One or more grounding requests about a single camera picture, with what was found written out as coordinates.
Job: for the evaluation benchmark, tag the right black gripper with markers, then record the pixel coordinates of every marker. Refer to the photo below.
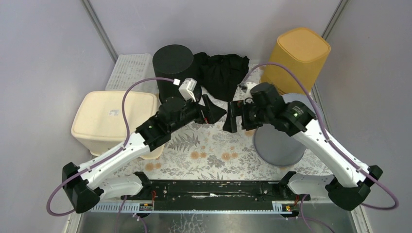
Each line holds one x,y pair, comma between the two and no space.
238,108

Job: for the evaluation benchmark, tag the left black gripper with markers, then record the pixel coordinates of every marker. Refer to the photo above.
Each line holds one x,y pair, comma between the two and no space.
203,108

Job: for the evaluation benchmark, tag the grey plastic bin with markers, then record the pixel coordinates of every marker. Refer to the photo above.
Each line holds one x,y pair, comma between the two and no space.
276,147

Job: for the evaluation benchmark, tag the black round bucket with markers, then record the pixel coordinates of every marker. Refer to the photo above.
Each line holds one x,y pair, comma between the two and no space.
174,62

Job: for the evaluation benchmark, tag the white perforated plastic basket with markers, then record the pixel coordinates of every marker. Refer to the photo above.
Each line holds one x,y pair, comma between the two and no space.
129,69

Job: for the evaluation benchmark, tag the yellow wastebasket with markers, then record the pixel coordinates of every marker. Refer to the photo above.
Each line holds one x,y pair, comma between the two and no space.
304,53

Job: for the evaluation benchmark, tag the cream plastic basket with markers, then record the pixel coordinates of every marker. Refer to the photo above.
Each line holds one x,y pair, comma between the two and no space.
104,117

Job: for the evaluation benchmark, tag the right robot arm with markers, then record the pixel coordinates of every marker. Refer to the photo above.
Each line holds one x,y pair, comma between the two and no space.
351,180

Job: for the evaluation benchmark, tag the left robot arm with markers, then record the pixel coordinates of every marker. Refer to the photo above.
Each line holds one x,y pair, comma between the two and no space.
87,184

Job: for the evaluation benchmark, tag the floral tablecloth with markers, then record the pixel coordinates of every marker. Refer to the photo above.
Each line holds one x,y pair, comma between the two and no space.
206,152

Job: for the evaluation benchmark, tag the black cloth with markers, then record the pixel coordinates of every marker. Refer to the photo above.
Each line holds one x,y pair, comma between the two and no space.
221,74

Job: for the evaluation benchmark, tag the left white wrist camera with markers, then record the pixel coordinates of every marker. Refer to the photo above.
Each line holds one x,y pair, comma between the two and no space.
186,88

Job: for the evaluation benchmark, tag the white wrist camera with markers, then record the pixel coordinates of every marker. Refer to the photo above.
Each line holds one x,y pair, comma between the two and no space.
186,88
246,87

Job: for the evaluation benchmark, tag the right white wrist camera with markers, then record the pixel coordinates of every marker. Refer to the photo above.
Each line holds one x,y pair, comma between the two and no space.
246,87

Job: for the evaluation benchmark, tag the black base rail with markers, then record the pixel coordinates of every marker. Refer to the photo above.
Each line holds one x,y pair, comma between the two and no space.
207,195

